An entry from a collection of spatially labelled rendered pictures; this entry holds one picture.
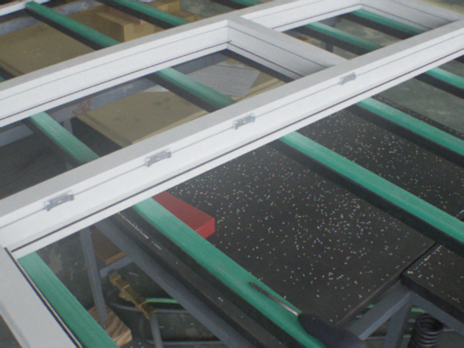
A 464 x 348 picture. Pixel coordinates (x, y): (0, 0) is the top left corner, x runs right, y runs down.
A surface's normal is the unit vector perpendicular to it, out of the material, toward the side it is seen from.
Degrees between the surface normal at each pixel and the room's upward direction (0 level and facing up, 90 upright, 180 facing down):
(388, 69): 90
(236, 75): 0
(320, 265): 0
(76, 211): 90
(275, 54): 90
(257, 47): 90
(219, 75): 0
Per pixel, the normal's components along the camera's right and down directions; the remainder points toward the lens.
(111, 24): -0.74, 0.38
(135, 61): 0.65, 0.44
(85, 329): 0.00, -0.82
